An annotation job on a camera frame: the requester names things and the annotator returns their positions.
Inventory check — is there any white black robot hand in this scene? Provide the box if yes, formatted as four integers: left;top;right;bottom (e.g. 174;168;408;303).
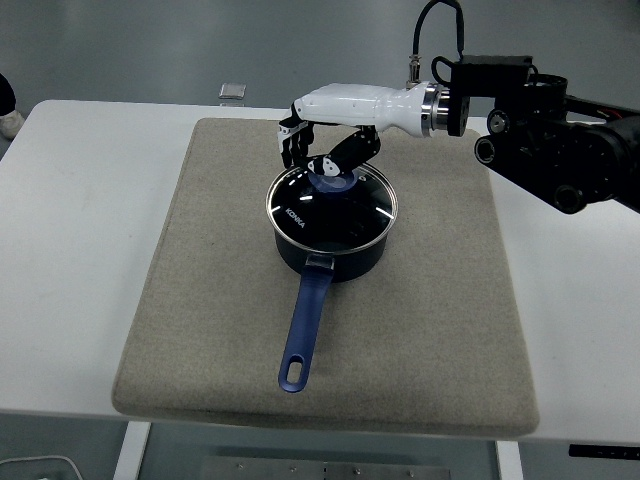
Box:
275;80;435;178

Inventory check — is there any glass pot lid blue knob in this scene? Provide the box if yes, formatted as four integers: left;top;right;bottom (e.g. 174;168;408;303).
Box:
265;162;399;254

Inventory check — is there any dark pot with blue handle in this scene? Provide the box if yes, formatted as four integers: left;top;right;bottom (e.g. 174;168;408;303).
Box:
273;214;396;395

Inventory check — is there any beige fabric mat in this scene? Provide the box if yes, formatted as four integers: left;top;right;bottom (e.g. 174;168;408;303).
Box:
110;117;540;437

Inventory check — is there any person's white shoe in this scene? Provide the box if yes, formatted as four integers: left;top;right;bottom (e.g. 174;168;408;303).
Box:
0;110;24;140

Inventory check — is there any person's leg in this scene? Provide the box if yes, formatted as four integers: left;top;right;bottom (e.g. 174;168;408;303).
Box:
0;73;17;117

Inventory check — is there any white table leg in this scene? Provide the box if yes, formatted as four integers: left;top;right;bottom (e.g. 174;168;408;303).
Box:
113;422;152;480
494;440;525;480

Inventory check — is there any black table control panel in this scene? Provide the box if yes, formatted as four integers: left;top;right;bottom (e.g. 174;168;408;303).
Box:
568;443;640;457

